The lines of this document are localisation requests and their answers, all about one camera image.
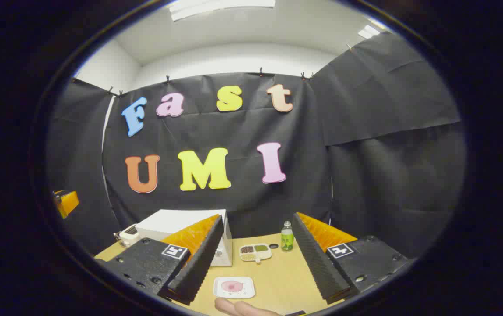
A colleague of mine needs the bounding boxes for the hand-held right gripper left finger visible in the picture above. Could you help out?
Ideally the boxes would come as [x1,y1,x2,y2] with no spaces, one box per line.
[95,214,225,306]

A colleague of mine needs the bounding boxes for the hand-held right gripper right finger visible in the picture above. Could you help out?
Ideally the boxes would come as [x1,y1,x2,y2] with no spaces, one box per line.
[292,212,411,305]

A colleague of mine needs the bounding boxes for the white square food plate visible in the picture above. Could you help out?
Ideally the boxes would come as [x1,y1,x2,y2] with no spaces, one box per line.
[213,276,256,299]

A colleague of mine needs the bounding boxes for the white microwave oven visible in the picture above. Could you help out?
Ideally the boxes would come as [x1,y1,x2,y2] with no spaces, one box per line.
[135,209,233,267]

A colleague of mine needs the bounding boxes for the green label drink bottle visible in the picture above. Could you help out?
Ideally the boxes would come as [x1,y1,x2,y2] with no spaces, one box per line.
[281,221,294,251]

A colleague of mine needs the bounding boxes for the white divided bean tray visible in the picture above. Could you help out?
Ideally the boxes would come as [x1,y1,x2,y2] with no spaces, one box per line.
[239,244,273,264]

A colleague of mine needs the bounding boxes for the white toaster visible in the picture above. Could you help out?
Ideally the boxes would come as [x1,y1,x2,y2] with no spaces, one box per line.
[118,224,140,246]

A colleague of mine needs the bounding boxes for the small ceiling light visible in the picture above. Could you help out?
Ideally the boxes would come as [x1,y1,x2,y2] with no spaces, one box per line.
[358,24,381,39]

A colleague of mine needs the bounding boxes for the long ceiling light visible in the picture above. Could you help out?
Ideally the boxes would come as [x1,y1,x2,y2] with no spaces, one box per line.
[169,0,276,22]

